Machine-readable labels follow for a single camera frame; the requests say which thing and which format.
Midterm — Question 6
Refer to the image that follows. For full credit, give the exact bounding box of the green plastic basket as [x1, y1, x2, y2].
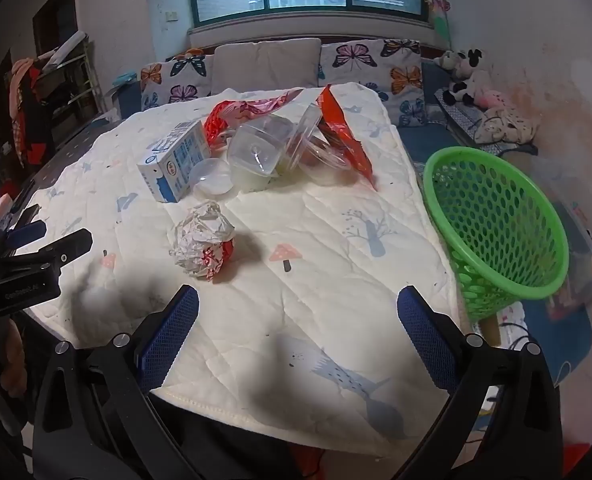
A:
[422, 146, 570, 322]

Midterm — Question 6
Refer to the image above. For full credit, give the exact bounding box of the clear round plastic lid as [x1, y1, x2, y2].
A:
[192, 157, 235, 200]

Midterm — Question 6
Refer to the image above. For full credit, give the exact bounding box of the black white cow plush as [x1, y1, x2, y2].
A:
[435, 49, 486, 106]

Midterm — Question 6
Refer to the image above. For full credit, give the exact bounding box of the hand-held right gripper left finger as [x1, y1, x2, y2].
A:
[32, 285, 200, 480]

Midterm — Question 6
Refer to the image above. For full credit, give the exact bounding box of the clothes rack with clothes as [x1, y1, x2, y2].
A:
[8, 30, 102, 166]

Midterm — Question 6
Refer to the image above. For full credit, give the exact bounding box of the beige pillow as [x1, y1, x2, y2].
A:
[211, 38, 323, 98]

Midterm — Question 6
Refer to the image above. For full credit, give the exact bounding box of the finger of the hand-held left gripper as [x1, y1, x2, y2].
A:
[6, 228, 94, 273]
[3, 204, 47, 251]

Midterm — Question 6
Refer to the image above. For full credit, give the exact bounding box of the white quilted printed blanket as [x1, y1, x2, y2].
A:
[13, 82, 471, 458]

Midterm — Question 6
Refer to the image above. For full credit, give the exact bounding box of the red snack wrapper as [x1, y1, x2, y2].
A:
[316, 85, 379, 192]

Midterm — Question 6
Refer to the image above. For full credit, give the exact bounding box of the red pink plastic wrapper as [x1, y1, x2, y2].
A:
[203, 87, 304, 148]

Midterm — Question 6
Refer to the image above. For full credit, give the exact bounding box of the clear plastic cup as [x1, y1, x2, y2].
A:
[226, 114, 297, 192]

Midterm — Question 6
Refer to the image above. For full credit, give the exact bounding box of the pink plush toy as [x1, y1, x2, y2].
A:
[476, 87, 509, 111]

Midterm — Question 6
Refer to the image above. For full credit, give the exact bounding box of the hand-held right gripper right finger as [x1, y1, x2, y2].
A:
[396, 285, 564, 480]

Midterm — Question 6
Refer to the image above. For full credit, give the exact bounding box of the person's left hand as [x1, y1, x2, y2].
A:
[0, 317, 29, 391]

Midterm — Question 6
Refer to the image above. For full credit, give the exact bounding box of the blue checked cloth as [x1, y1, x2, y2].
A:
[436, 89, 539, 156]

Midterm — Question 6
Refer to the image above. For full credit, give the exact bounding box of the spotted cream plush toy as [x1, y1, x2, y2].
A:
[473, 107, 539, 145]

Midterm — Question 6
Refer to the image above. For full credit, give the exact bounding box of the clear plastic container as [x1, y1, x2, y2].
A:
[286, 102, 357, 187]

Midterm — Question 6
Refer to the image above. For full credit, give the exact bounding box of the colourful pinwheel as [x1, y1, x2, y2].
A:
[422, 0, 454, 51]

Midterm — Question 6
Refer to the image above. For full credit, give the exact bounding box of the clear plastic storage box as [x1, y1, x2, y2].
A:
[550, 200, 592, 311]

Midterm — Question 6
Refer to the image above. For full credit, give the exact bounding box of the butterfly print pillow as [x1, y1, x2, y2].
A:
[318, 37, 427, 128]
[140, 54, 215, 111]

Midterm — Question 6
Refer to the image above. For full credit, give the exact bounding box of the paper ball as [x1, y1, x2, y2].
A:
[170, 200, 237, 281]

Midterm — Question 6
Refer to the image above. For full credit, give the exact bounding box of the blue white milk carton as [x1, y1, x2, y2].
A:
[137, 120, 211, 204]

